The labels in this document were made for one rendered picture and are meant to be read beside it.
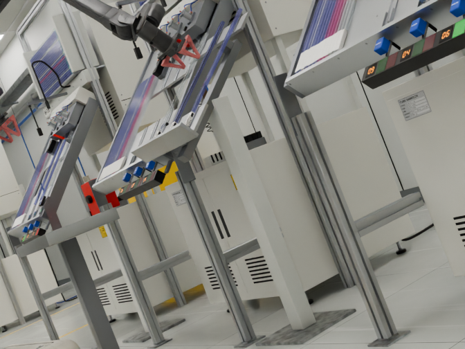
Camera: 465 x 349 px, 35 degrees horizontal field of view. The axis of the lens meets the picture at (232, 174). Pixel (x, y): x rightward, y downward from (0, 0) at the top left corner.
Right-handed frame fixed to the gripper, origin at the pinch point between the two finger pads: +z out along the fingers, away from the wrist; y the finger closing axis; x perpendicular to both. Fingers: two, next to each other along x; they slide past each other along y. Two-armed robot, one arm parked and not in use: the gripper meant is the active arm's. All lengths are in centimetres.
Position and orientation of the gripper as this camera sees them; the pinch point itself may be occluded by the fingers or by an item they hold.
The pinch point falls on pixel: (189, 61)
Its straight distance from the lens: 246.7
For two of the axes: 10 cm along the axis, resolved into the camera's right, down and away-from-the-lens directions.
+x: -3.2, 8.4, -4.4
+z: 7.8, 5.0, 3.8
